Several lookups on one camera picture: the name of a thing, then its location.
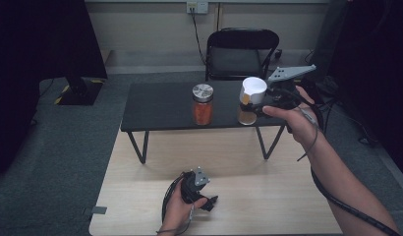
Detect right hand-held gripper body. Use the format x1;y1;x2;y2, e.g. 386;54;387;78
264;64;317;111

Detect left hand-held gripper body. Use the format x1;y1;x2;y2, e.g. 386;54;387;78
180;166;211;205

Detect white lid glass jar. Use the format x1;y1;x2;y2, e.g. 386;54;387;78
237;76;268;127

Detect silver lid glass jar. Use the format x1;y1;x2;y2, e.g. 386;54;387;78
191;83;215;127

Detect black metal leg shelf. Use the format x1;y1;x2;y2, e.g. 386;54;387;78
120;80;293;165

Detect person's left hand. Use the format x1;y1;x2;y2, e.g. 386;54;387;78
158;181;209;236

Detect person's right hand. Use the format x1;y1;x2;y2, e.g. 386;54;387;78
261;86;322;148

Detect black folding chair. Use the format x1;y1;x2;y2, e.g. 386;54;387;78
204;28;281;83

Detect dark grey panel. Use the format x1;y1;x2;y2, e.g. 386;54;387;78
304;0;346;83

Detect dark curtain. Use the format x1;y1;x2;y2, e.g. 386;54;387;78
328;0;403;183
0;0;109;178

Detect left hand-held gripper cable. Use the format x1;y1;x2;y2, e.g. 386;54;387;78
156;174;195;236

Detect hand-held gripper cable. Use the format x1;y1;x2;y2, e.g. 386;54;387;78
289;88;402;236
156;174;195;236

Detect black floor cables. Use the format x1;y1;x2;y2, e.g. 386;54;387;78
316;97;377;148

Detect black braided wall cable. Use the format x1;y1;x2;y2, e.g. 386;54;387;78
189;11;207;66

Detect white wall outlet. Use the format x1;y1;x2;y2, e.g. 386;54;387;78
186;1;209;15

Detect right hand-held gripper cable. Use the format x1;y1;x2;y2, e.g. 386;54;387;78
289;88;402;236

